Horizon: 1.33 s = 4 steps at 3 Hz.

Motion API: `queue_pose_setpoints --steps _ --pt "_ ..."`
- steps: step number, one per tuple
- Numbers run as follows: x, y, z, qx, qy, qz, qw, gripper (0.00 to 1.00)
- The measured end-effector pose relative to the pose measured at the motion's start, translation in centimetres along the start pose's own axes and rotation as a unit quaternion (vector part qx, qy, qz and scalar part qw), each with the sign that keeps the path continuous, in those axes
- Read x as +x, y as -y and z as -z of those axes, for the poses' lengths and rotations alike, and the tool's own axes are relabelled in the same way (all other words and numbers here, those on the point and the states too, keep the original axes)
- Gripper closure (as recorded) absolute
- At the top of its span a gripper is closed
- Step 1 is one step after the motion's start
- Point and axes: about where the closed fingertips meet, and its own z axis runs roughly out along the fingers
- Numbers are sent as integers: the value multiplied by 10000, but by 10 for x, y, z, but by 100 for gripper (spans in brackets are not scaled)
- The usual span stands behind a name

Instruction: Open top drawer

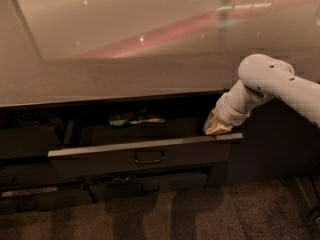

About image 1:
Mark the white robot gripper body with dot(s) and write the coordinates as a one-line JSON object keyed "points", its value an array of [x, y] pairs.
{"points": [[225, 112]]}

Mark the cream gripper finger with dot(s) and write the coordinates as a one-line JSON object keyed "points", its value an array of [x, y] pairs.
{"points": [[217, 129], [210, 123]]}

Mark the dark drawer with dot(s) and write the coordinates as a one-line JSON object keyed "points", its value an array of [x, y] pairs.
{"points": [[44, 199], [122, 177], [103, 191], [175, 143], [32, 174], [27, 141]]}

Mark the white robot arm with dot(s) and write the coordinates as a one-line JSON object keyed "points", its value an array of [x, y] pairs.
{"points": [[262, 78]]}

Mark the dark left middle drawer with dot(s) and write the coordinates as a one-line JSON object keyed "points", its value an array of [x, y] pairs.
{"points": [[32, 174]]}

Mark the dark left bottom drawer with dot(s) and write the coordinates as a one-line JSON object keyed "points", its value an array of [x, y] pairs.
{"points": [[44, 199]]}

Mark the dark left top drawer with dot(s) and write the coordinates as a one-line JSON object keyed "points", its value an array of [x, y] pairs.
{"points": [[27, 141]]}

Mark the dark right cabinet door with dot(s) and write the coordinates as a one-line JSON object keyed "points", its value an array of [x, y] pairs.
{"points": [[277, 142]]}

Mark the green snack bag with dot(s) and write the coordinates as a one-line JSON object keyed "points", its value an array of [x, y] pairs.
{"points": [[130, 118]]}

